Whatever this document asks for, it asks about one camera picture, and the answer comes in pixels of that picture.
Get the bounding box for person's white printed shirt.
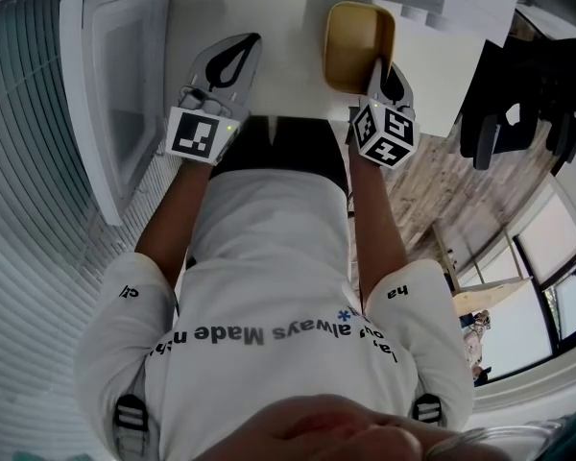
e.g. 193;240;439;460
74;168;476;461

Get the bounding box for person's left forearm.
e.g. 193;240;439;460
133;158;212;290

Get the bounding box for light wooden board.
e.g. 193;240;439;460
453;276;534;314

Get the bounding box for person's face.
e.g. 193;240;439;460
199;394;510;461

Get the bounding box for yellow plastic bowl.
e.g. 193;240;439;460
322;1;397;96

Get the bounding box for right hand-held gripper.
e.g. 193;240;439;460
348;56;421;168

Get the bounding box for white microwave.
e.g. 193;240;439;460
60;0;523;228

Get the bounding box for black office chair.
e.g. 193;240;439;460
544;40;576;162
459;38;558;171

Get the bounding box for grey slatted window blinds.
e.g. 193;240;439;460
0;0;193;450

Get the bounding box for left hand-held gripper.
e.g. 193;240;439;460
165;32;263;166

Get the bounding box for white table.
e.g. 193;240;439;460
162;0;487;138

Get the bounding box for person's right forearm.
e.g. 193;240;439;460
348;144;409;306

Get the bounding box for black framed window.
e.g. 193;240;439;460
508;194;576;378

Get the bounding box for clear eyeglasses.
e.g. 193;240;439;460
424;420;565;461

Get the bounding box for grey harness strap black buckle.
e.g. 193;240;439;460
411;394;444;425
113;394;150;461

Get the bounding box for person's black trousers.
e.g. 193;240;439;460
210;115;349;196

